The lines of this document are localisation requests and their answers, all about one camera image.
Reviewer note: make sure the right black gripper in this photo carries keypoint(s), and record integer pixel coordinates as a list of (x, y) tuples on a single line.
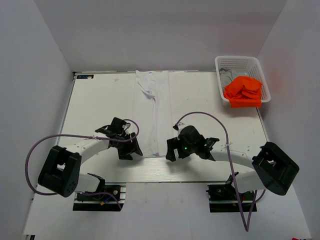
[(173, 144)]

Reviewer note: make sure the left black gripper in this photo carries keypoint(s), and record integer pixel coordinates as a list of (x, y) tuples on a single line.
[(132, 147)]

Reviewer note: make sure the white t shirt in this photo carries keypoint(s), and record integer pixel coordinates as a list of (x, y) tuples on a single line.
[(152, 111)]

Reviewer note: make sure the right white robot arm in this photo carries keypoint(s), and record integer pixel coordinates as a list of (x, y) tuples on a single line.
[(271, 169)]

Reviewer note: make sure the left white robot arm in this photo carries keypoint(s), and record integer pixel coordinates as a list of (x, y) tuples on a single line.
[(61, 172)]

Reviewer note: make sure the blue label sticker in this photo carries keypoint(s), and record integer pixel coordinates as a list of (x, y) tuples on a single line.
[(85, 76)]

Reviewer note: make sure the grey t shirt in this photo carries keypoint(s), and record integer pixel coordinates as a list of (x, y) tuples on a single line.
[(228, 75)]

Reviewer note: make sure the orange t shirt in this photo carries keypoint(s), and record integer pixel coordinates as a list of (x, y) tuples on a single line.
[(244, 92)]

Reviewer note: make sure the white plastic basket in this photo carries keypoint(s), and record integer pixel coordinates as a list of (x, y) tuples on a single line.
[(245, 63)]

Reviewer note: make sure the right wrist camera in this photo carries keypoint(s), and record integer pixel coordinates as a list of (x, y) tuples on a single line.
[(187, 134)]

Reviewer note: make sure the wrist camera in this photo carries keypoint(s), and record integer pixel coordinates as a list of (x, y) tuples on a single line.
[(187, 134), (117, 126)]

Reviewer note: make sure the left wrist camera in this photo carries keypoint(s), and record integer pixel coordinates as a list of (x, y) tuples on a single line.
[(117, 126)]

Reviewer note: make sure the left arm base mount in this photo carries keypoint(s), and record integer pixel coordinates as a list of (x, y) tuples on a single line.
[(112, 199)]

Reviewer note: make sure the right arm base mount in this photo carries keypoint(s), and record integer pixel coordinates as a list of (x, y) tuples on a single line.
[(222, 199)]

